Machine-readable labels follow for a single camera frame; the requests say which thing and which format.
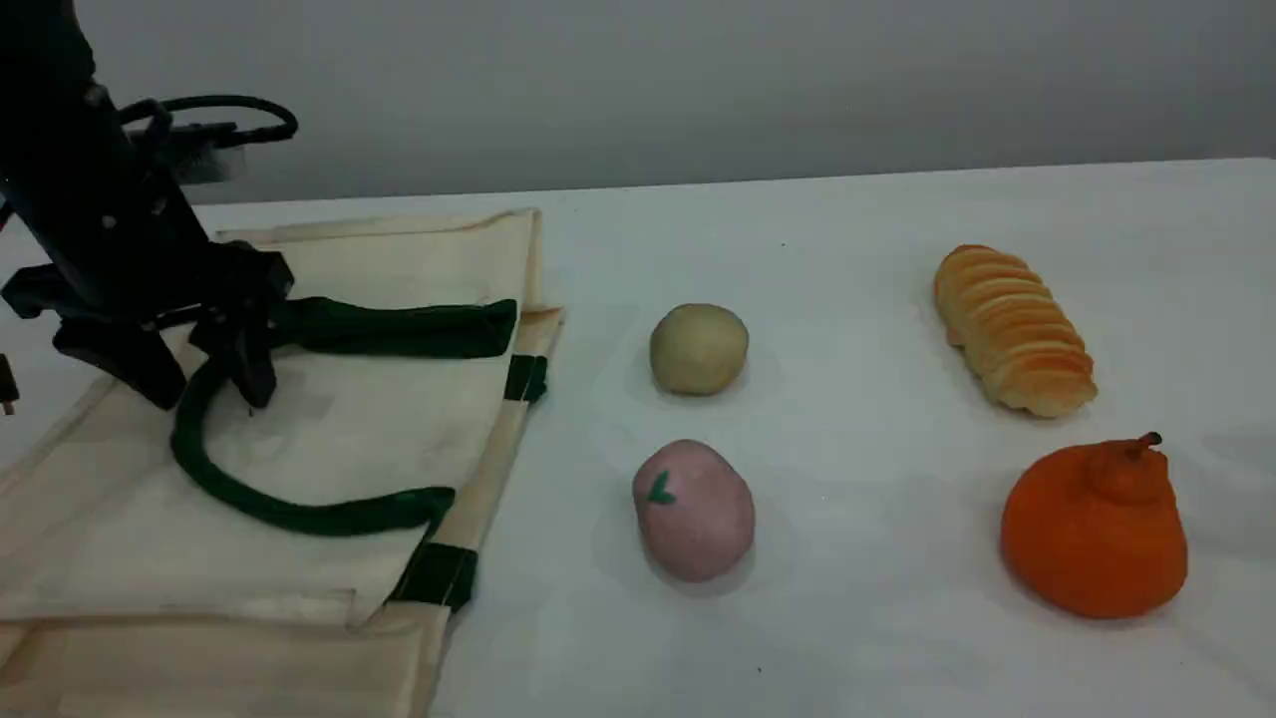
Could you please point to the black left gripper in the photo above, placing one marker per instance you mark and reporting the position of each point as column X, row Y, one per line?
column 159, row 284

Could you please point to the pink peach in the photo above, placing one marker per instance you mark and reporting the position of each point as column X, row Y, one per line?
column 698, row 519

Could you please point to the long ridged bread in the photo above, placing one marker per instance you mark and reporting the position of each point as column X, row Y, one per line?
column 1017, row 329

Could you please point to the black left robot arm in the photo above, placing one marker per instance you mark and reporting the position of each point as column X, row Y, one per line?
column 80, row 150

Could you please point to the beige round potato toy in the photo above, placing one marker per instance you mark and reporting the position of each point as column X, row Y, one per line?
column 698, row 349

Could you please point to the orange tangerine with stem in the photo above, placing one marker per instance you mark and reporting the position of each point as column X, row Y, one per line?
column 1092, row 534

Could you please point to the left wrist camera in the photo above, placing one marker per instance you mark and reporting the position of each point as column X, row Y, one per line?
column 204, row 150

